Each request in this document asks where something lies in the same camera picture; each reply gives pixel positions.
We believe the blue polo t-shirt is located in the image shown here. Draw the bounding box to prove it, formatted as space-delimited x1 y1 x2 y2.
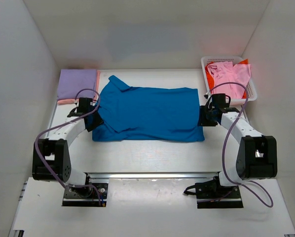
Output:
92 76 205 142

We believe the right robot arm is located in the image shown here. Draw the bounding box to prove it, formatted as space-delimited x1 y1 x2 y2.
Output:
198 93 278 198

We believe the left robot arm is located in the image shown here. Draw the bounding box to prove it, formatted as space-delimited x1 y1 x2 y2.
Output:
32 98 104 197

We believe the folded salmon pink t-shirt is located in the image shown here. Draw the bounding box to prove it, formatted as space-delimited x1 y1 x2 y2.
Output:
57 70 100 105

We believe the folded purple t-shirt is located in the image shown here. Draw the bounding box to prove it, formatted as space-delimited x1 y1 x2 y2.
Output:
57 69 97 100

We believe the orange t-shirt in basket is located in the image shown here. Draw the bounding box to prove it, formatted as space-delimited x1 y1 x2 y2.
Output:
204 58 254 99

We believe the pink t-shirt in basket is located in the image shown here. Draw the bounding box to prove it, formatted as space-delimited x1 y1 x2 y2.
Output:
206 62 251 99

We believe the white plastic laundry basket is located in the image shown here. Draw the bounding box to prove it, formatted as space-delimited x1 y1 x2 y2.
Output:
201 55 258 106

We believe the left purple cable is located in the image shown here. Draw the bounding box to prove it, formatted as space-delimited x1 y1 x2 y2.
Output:
36 88 104 207

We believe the purple cable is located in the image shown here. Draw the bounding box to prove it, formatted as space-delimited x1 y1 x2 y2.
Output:
36 88 104 207
206 81 274 207

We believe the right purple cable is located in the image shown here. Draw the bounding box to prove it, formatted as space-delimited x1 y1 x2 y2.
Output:
206 81 274 207

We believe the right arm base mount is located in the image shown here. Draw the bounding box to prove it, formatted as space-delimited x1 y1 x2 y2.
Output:
183 177 244 209

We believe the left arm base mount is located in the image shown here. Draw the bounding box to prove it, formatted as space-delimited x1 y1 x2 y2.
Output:
62 176 109 207

